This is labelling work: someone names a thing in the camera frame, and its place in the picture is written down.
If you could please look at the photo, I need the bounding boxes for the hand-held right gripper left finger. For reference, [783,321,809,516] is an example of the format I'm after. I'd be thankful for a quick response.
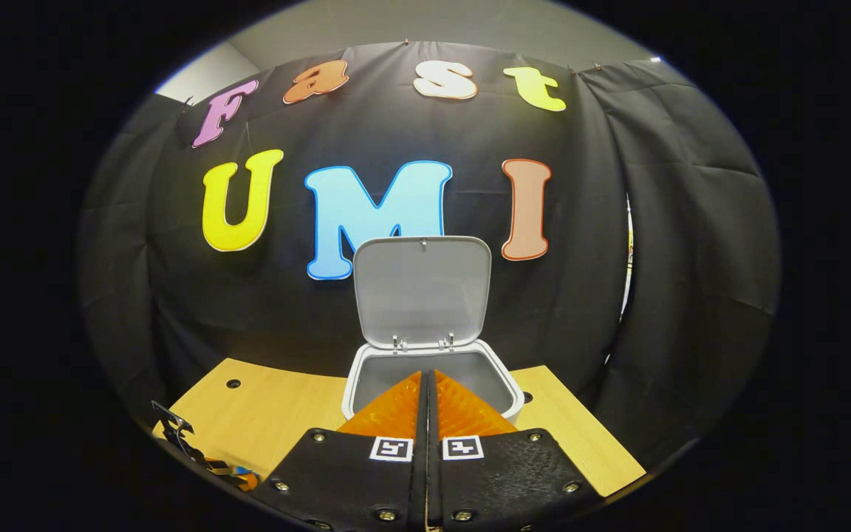
[267,371,430,532]

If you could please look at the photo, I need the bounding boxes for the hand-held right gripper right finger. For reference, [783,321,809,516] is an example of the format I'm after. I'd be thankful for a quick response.
[427,369,604,532]

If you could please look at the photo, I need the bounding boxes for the white desktop garbage bin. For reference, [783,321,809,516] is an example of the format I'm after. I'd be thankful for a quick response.
[342,235,524,437]

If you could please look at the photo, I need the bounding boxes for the wooden desktop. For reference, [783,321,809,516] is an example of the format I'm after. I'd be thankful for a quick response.
[154,358,646,497]

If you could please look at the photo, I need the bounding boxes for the black backdrop cloth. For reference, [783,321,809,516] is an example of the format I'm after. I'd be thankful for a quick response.
[77,41,781,470]

